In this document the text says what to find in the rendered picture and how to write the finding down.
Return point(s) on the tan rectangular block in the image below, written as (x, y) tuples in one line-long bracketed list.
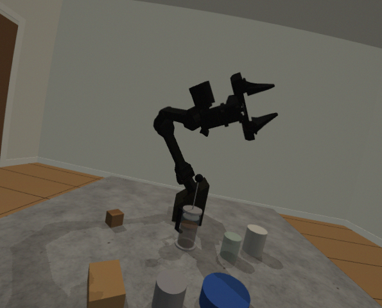
[(105, 287)]

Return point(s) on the grey cylinder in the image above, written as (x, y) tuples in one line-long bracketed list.
[(170, 289), (254, 240)]

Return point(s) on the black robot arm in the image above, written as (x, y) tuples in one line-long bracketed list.
[(197, 116)]

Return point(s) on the glass coffee press with plunger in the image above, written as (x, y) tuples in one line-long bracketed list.
[(188, 218)]

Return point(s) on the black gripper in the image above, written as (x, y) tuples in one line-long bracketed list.
[(230, 112)]

